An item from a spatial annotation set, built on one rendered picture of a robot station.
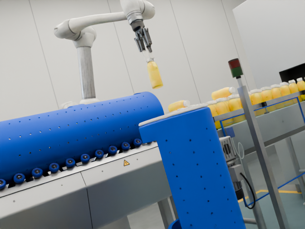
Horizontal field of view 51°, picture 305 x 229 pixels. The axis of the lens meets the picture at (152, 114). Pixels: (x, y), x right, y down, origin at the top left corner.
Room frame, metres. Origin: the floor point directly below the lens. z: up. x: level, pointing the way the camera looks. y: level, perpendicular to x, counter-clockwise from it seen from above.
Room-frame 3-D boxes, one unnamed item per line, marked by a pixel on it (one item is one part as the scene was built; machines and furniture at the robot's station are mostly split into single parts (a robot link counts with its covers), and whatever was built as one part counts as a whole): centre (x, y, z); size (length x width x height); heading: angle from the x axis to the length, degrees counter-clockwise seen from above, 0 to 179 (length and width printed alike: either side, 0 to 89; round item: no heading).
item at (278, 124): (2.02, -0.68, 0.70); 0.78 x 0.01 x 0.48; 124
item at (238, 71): (1.81, -0.53, 1.18); 0.06 x 0.06 x 0.05
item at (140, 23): (1.84, -0.06, 1.59); 0.08 x 0.07 x 0.09; 35
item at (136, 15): (1.84, -0.06, 1.66); 0.09 x 0.09 x 0.06
